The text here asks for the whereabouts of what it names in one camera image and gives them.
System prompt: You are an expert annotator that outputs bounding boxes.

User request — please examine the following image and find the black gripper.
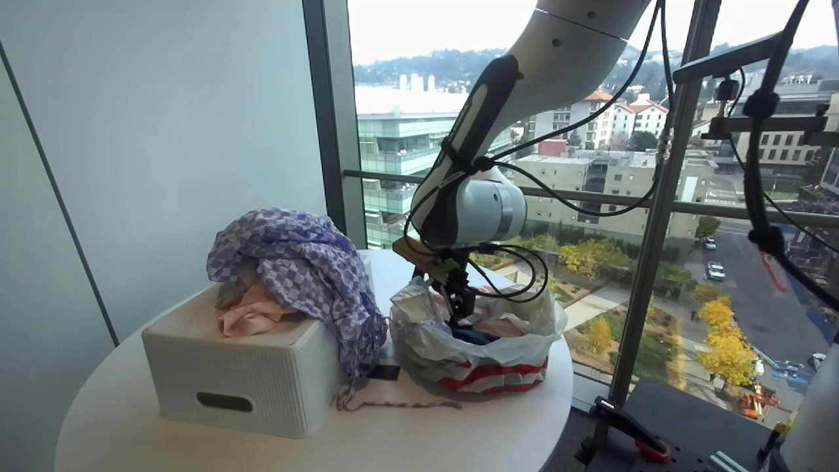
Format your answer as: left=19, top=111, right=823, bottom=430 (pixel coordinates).
left=429, top=252, right=475, bottom=325

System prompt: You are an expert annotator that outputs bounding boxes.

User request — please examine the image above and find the dark blue shirt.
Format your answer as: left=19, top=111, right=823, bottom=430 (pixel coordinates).
left=450, top=325, right=502, bottom=347

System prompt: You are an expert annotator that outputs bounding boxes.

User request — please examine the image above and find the purple checkered shirt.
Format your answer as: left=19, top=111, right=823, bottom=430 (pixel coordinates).
left=207, top=207, right=389, bottom=412

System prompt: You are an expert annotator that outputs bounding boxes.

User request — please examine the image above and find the peach shirt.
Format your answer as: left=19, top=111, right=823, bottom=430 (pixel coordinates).
left=217, top=283, right=300, bottom=338

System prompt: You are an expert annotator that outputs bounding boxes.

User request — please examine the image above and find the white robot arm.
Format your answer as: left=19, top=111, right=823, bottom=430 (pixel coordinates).
left=410, top=0, right=651, bottom=320

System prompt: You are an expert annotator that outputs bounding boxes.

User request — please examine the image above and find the white storage box basket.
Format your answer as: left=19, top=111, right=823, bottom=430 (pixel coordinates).
left=142, top=287, right=339, bottom=439

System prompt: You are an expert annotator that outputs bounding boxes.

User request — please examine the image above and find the white red plastic bag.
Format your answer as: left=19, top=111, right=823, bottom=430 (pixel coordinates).
left=391, top=278, right=566, bottom=400

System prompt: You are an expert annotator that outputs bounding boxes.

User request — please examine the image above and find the red handled clamp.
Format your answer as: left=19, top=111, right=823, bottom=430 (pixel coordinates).
left=591, top=397, right=671, bottom=465

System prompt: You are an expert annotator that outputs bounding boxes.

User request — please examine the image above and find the camera on metal stand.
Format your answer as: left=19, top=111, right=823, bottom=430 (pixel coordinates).
left=575, top=0, right=839, bottom=468

